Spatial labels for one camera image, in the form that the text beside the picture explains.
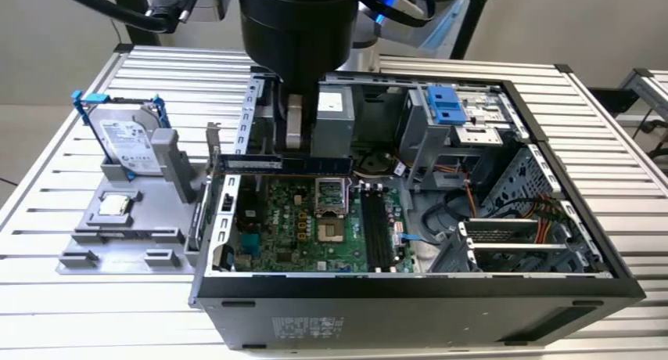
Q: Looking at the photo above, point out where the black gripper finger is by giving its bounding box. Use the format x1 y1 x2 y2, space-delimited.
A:
279 80 321 158

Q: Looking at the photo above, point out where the dark RAM stick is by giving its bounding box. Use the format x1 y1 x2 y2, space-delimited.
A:
73 228 181 239
217 153 355 176

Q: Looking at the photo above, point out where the grey power supply unit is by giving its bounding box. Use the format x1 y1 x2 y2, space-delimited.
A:
255 81 358 160

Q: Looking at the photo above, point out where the black round cooler fan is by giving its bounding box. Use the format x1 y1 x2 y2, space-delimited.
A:
359 151 399 178

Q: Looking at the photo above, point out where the grey metal drive cage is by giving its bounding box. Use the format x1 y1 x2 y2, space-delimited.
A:
399 84 518 191

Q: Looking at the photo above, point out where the CPU socket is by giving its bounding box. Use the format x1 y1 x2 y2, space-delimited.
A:
317 215 350 244

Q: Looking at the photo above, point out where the blue drive bay latch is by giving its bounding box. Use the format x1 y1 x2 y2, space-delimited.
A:
426 85 466 125

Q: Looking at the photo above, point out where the silver hard disk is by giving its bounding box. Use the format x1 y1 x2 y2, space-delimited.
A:
86 102 162 177

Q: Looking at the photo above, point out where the green motherboard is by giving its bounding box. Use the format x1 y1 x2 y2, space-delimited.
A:
233 174 419 275

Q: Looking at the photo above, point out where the grey parts rack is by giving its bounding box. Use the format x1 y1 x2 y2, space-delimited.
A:
55 129 231 277

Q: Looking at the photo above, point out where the blue disk carrier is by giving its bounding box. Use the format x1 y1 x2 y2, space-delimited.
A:
70 90 170 181

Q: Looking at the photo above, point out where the silver CPU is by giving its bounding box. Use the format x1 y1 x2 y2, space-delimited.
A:
99 196 133 217

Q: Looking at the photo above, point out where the grey disk bay cage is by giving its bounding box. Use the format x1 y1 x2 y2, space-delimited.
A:
427 217 599 275

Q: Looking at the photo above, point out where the black open PC case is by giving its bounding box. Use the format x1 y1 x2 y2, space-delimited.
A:
187 65 649 351

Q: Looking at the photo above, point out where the thin wire locking lever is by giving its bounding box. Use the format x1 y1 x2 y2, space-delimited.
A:
339 174 351 218

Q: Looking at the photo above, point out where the metal socket cover frame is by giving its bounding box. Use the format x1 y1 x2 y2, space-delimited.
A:
315 175 349 217

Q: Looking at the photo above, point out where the black upright post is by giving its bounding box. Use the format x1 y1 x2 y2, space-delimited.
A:
113 0 162 47
451 0 498 59

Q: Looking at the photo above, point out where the graphics card with silver bracket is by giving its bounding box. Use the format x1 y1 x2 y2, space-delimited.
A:
186 121 231 256

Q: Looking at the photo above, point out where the black looped wire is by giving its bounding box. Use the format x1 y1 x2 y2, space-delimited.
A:
421 190 462 244

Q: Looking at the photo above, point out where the black camera cable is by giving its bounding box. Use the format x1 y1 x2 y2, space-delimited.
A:
46 0 201 35

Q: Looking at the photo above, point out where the thin orange wire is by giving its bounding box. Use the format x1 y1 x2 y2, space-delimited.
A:
463 178 479 220

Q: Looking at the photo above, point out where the orange red yellow wire bundle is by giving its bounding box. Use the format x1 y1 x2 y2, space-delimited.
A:
521 193 565 247

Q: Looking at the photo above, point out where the metal side table frame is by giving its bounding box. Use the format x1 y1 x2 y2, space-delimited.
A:
590 67 668 161

